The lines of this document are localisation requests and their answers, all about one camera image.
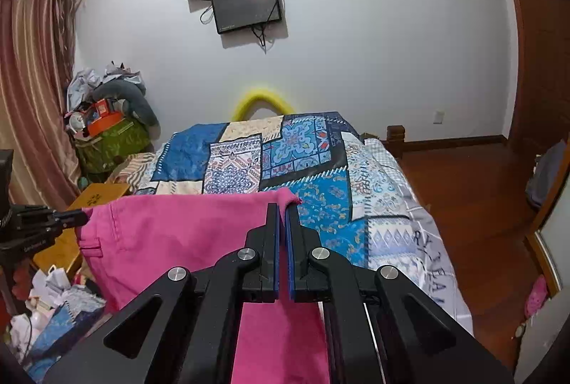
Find blue patchwork bed sheet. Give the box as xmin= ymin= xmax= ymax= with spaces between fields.
xmin=126 ymin=112 xmax=473 ymax=331

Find wooden lap table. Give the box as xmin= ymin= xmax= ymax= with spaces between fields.
xmin=33 ymin=181 xmax=131 ymax=278

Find wooden bed post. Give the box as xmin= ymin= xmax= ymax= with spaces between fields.
xmin=384 ymin=125 xmax=406 ymax=159

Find wooden door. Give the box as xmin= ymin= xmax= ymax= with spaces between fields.
xmin=509 ymin=0 xmax=569 ymax=156

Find grey plush toy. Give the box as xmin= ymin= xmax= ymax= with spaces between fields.
xmin=92 ymin=79 xmax=159 ymax=126

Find yellow curved pillow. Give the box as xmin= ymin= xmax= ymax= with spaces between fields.
xmin=232 ymin=89 xmax=295 ymax=121

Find small black wall monitor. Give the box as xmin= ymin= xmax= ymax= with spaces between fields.
xmin=212 ymin=0 xmax=282 ymax=34

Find white wall socket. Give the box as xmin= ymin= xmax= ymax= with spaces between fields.
xmin=433 ymin=111 xmax=444 ymax=124

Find green patterned bag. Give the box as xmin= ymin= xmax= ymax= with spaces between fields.
xmin=73 ymin=119 xmax=151 ymax=175

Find striped pink curtain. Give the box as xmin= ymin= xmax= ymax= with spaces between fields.
xmin=1 ymin=0 xmax=80 ymax=209

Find white crumpled paper pile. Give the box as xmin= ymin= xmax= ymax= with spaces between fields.
xmin=8 ymin=265 xmax=77 ymax=364

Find pink pants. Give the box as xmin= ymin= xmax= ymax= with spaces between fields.
xmin=76 ymin=188 xmax=330 ymax=383

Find orange box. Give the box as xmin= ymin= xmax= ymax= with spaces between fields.
xmin=87 ymin=112 xmax=124 ymax=137

